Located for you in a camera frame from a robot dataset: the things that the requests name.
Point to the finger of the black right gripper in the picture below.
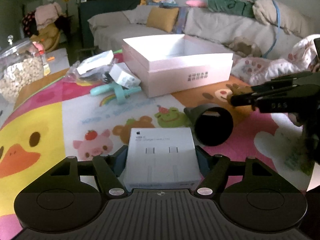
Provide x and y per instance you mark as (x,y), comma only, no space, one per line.
(271,95)

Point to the white Apple cable box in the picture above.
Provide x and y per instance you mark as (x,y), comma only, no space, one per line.
(161,158)

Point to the yellow rocking toy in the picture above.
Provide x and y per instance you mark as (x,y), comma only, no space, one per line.
(49,37)

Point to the grey covered sofa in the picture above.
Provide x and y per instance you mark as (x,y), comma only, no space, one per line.
(213,26)

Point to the beige rolled blanket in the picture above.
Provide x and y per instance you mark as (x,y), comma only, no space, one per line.
(291,20)

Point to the colourful cartoon play mat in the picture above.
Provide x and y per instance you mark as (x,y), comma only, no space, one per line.
(64,119)

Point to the yellow cushion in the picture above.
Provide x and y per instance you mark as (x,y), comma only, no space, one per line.
(162,18)

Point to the pink patterned blanket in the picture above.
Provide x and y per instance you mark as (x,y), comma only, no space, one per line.
(256,70)

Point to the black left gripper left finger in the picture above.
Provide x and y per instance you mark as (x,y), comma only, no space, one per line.
(108,169)

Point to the pink clothes pile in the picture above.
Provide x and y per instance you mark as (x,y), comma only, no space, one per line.
(47,14)

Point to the dark cabinet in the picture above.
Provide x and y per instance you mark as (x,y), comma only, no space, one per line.
(101,13)

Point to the green clothing on sofa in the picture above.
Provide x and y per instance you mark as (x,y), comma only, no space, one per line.
(232,7)

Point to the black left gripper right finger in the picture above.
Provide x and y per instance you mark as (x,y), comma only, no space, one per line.
(214,169)

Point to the small white product box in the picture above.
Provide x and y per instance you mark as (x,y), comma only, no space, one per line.
(123,76)

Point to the teal plastic handle tool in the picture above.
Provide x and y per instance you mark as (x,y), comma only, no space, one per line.
(120,92)

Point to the pink open cardboard box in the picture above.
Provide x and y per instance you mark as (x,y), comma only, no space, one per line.
(174,62)

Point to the clear plastic bag with items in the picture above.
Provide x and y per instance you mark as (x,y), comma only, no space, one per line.
(92,70)

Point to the glass jar of snacks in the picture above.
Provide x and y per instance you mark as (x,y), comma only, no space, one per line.
(21,64)

